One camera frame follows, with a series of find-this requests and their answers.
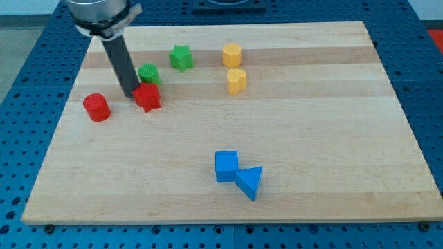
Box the yellow hexagon block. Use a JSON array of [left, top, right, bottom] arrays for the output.
[[222, 43, 242, 68]]

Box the red star block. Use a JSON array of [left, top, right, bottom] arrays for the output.
[[132, 82, 161, 113]]

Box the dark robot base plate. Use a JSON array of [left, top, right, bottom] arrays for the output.
[[190, 0, 266, 12]]

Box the green cylinder block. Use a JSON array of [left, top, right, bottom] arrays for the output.
[[137, 64, 161, 86]]

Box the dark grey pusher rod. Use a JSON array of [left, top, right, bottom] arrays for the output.
[[102, 35, 140, 98]]

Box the wooden board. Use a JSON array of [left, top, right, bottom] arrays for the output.
[[21, 21, 442, 225]]

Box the blue triangle block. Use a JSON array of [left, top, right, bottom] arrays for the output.
[[235, 167, 262, 201]]

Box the blue cube block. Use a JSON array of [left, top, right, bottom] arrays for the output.
[[215, 151, 239, 182]]

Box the green star block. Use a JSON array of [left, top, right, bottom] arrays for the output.
[[169, 44, 194, 72]]

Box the yellow heart block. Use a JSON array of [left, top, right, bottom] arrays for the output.
[[226, 68, 247, 95]]

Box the red cylinder block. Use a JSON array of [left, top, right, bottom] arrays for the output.
[[83, 93, 111, 122]]

